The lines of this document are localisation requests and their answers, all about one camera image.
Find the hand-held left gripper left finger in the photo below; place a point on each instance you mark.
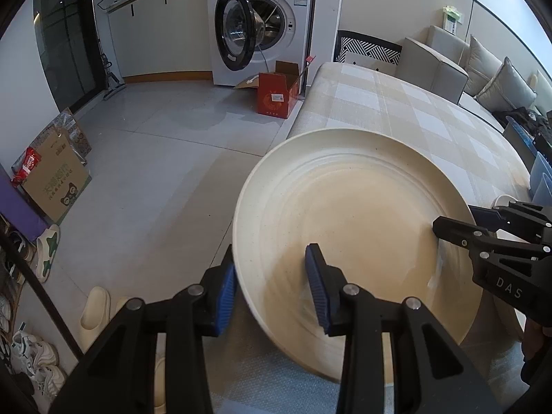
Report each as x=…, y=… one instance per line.
x=226, y=297

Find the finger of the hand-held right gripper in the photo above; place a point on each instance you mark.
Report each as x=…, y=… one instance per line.
x=522, y=220
x=457, y=229

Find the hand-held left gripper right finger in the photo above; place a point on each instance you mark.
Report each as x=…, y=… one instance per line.
x=319, y=293

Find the blue bowl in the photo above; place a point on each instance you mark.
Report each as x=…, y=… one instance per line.
x=542, y=177

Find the person's right hand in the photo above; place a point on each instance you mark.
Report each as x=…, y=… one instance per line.
x=534, y=340

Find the black jacket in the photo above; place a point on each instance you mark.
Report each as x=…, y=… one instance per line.
x=524, y=118

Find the cream slipper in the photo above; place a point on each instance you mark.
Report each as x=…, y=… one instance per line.
x=160, y=379
x=95, y=315

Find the grey pillow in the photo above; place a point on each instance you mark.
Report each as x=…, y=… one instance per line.
x=506, y=86
x=481, y=64

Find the checked tablecloth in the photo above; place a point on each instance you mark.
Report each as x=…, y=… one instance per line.
x=409, y=103

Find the grey sofa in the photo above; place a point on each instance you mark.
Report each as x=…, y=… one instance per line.
x=431, y=64

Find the black shoe rack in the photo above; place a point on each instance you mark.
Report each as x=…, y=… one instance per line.
x=43, y=299

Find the white green slipper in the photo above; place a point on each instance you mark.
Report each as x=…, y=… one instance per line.
x=47, y=250

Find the white sneaker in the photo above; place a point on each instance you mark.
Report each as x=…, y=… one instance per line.
x=34, y=349
x=47, y=381

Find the red cardboard box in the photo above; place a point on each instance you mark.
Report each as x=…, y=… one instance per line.
x=276, y=99

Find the patterned black chair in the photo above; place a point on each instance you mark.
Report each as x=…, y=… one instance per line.
x=366, y=49

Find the brown cardboard box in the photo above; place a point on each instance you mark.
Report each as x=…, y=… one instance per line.
x=51, y=181

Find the green white tissue holder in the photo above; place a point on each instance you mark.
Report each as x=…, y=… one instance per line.
x=452, y=19

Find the patterned shiny bag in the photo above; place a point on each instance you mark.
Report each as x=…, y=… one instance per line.
x=77, y=138

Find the purple mat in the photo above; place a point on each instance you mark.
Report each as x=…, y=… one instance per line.
x=21, y=215

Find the floor mop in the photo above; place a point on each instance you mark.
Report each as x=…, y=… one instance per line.
x=114, y=90

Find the red snack packet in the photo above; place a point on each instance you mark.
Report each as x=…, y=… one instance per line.
x=26, y=166

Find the white washing machine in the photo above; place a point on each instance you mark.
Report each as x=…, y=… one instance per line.
x=297, y=43

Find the white lower kitchen cabinets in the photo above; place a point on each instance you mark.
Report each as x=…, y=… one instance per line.
x=164, y=39

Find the black glass door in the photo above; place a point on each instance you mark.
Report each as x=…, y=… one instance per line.
x=64, y=30

